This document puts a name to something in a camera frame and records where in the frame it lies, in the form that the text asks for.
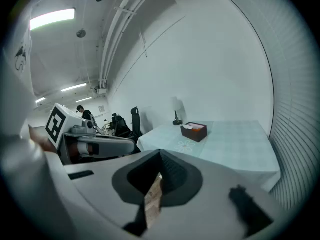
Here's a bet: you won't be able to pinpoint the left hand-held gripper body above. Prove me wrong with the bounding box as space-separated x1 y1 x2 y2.
44 103 101 165

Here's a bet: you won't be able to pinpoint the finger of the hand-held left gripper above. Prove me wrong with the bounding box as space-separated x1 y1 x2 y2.
77 135 136 158

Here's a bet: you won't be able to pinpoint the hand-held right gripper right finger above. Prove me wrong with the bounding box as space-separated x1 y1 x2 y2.
146 149 281 240

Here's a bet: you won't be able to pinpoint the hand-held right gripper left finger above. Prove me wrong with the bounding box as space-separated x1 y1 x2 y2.
63 149 162 232

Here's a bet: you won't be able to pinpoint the person's left forearm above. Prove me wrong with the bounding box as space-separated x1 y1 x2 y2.
28 124 59 154

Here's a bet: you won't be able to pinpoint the dark box with orange insert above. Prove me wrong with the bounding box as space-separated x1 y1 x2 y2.
180 121 208 143

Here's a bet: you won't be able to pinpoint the black office chair with headrest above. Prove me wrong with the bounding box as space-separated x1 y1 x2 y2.
130 106 144 141

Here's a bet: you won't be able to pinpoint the long ceiling light strip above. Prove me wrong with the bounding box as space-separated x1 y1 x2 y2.
60 82 88 93

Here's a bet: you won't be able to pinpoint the light blue checked tablecloth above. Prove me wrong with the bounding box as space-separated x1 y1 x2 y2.
136 120 282 193

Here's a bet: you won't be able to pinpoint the white printed shirt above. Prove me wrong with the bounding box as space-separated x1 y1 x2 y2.
0 6 76 240

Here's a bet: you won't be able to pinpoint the white shade table lamp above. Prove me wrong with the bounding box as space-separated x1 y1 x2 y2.
170 96 184 126

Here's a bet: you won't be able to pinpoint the white ceiling pipes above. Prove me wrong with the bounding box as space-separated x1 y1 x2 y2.
97 0 165 90

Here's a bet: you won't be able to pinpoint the large ceiling light panel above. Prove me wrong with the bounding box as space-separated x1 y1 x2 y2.
29 7 76 31

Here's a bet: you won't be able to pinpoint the white window blinds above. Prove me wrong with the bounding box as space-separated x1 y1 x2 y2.
209 0 320 211

